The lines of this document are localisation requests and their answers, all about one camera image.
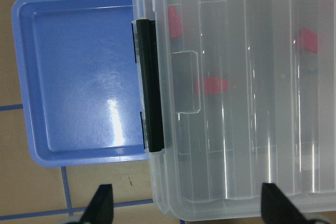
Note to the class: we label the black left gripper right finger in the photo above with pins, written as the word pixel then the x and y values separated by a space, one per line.
pixel 277 208

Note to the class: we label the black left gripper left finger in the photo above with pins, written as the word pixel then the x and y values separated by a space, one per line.
pixel 101 208

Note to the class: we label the red block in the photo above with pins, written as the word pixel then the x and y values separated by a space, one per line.
pixel 211 85
pixel 307 40
pixel 175 24

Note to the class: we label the blue plastic tray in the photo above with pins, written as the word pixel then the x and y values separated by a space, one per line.
pixel 78 80

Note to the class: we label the black box latch handle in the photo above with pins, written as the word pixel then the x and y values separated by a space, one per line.
pixel 146 56

